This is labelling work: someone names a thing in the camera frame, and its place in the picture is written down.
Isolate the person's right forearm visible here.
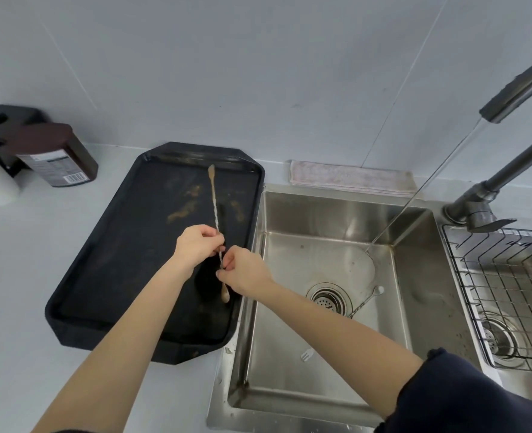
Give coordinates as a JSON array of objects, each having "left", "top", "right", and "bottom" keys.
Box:
[{"left": 256, "top": 283, "right": 429, "bottom": 420}]

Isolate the person's left hand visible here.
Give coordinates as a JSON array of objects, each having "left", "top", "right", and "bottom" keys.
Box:
[{"left": 172, "top": 224, "right": 226, "bottom": 280}]

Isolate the dark navy right sleeve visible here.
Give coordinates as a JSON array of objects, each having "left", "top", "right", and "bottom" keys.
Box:
[{"left": 374, "top": 348, "right": 532, "bottom": 433}]

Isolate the round steel drain strainer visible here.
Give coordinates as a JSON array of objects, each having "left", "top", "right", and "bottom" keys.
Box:
[
  {"left": 475, "top": 310, "right": 528, "bottom": 361},
  {"left": 305, "top": 282, "right": 355, "bottom": 319}
]

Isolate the pale pink folded cloth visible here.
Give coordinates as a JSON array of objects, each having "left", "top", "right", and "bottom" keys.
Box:
[{"left": 288, "top": 159, "right": 419, "bottom": 200}]

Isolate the black plastic tray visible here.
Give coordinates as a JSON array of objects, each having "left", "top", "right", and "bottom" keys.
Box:
[{"left": 45, "top": 141, "right": 266, "bottom": 366}]

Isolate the brown bottle with label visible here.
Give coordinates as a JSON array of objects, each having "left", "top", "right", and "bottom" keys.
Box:
[{"left": 5, "top": 122, "right": 99, "bottom": 189}]

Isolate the black plastic holder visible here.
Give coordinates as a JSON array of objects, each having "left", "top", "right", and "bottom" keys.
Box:
[{"left": 0, "top": 104, "right": 48, "bottom": 176}]

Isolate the stainless steel double sink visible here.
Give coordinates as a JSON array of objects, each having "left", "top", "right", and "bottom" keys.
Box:
[{"left": 206, "top": 183, "right": 532, "bottom": 433}]

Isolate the person's left forearm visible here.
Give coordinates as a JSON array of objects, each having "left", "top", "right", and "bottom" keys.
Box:
[{"left": 31, "top": 256, "right": 199, "bottom": 433}]

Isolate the person's right hand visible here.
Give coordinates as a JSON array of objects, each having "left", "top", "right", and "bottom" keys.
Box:
[{"left": 215, "top": 245, "right": 276, "bottom": 302}]

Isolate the twisted bar spoon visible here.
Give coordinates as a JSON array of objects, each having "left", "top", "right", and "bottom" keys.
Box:
[
  {"left": 207, "top": 164, "right": 232, "bottom": 305},
  {"left": 300, "top": 285, "right": 386, "bottom": 362}
]

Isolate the dark grey gooseneck faucet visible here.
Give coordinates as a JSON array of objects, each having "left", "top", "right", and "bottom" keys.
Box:
[{"left": 442, "top": 49, "right": 532, "bottom": 234}]

